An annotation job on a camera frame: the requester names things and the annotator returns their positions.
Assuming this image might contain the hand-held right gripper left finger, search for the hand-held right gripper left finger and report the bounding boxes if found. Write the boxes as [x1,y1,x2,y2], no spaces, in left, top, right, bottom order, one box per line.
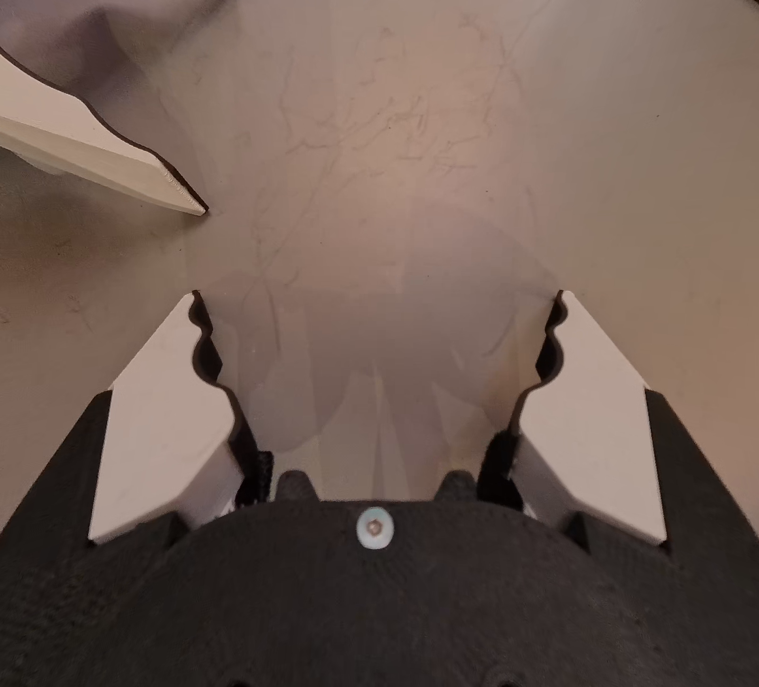
[89,291,274,545]

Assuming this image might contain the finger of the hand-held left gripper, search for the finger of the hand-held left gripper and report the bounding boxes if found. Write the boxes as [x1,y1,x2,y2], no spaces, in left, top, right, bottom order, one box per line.
[0,47,210,217]

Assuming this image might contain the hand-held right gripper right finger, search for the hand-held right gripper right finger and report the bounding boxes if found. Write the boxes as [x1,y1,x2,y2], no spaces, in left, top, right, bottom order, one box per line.
[477,290,668,548]

